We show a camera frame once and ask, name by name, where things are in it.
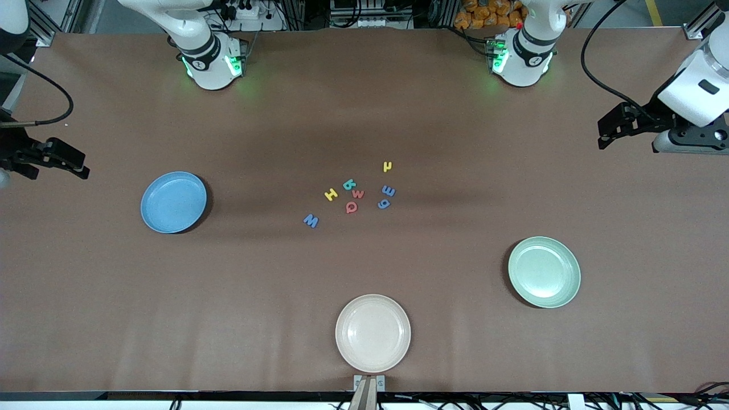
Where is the blue plate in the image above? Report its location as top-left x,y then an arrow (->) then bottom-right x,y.
141,171 -> 208,234

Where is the green plate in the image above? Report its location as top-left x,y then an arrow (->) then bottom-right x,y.
508,236 -> 581,309

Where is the beige plate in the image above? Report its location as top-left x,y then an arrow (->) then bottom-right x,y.
335,294 -> 412,374

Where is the grey base connector box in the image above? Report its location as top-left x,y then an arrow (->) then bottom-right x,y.
230,39 -> 249,77
485,35 -> 507,73

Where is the pile of orange bags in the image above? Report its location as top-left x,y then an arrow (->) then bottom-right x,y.
454,0 -> 527,30

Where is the white power strip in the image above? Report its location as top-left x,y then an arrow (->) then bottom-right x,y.
219,0 -> 264,21

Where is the grey electronics rack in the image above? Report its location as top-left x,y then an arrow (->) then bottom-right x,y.
329,0 -> 415,29

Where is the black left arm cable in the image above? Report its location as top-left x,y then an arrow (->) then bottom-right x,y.
580,0 -> 636,109

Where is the aluminium frame post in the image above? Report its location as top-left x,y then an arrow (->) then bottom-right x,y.
26,0 -> 72,47
683,0 -> 729,40

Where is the black table edge rail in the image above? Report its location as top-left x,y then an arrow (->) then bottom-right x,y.
0,391 -> 729,403

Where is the metal table edge bracket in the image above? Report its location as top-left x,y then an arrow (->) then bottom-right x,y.
353,374 -> 386,410

